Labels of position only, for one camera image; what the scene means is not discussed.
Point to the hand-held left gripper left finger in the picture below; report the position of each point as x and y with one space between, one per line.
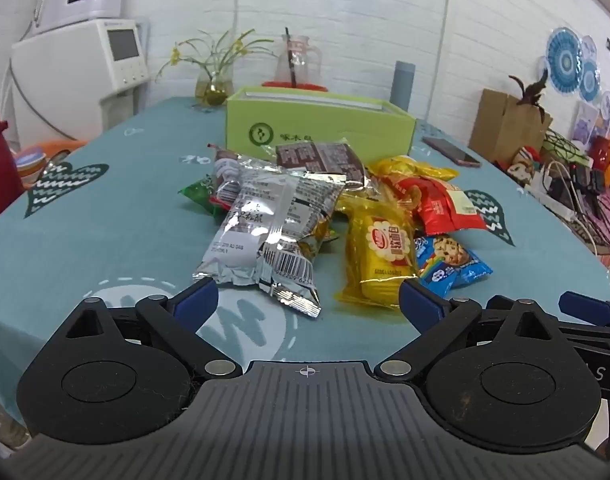
197 300

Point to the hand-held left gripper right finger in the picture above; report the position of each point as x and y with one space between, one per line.
420 302

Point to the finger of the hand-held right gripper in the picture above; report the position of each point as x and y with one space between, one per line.
497 303
585 308

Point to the silver snack packet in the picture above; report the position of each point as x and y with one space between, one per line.
270 220

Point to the clear red date packet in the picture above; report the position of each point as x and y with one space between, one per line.
225 191

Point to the yellow snack packet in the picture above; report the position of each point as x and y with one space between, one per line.
410 166

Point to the brown cookie packet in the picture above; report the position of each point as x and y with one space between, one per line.
320 160

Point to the light green cardboard box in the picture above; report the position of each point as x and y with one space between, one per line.
335 125

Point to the blue cookie packet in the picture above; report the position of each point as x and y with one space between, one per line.
450 260

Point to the yellow cracker packet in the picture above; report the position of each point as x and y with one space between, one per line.
380 255

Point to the red snack packet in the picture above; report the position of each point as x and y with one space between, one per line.
437 205

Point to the green snack packet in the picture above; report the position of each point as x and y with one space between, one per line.
197 192

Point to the white power strip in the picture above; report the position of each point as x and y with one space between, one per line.
550 200

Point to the small red white doll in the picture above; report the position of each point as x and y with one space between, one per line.
521 165

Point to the smartphone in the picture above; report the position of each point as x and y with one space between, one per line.
452 151

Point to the brown paper bag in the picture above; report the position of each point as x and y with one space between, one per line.
505 125

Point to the orange plastic basin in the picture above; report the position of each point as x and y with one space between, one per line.
60 147

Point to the glass vase with yellow flowers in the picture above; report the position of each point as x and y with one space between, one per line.
214 91

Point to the blue lidded container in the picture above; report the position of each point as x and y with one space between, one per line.
32 162

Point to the dark dried plant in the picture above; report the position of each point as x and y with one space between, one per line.
532 89

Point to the grey cylinder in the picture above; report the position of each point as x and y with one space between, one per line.
404 85

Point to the small blue paper fan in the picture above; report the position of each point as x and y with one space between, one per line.
590 80

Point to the red thermos jug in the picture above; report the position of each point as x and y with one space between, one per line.
0 170

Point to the red round tray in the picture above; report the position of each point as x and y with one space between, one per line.
315 86

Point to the large blue paper fan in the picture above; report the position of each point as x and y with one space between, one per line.
564 60

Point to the dark stirring stick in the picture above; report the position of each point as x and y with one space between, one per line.
290 57

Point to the white water dispenser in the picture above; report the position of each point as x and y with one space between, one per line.
65 75

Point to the glass pitcher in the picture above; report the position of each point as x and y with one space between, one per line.
302 60

